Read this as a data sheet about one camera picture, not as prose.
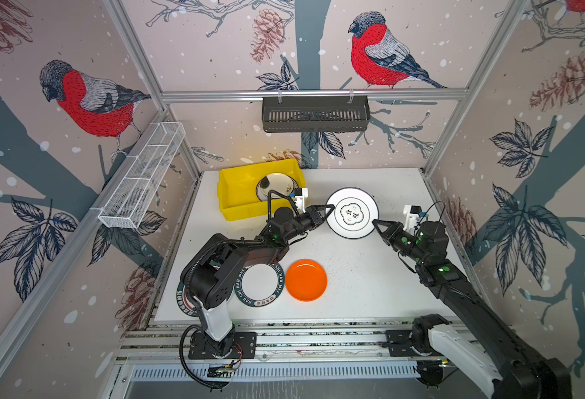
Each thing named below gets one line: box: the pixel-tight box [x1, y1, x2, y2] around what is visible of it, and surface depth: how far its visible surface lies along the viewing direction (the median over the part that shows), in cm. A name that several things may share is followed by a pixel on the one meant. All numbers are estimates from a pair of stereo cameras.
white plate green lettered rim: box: [234, 262, 286, 308], surface depth 87 cm
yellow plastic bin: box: [216, 157, 307, 222], surface depth 112 cm
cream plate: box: [255, 172, 300, 202], surface depth 113 cm
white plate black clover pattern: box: [325, 187, 380, 240], surface depth 81 cm
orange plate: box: [285, 258, 329, 302], surface depth 87 cm
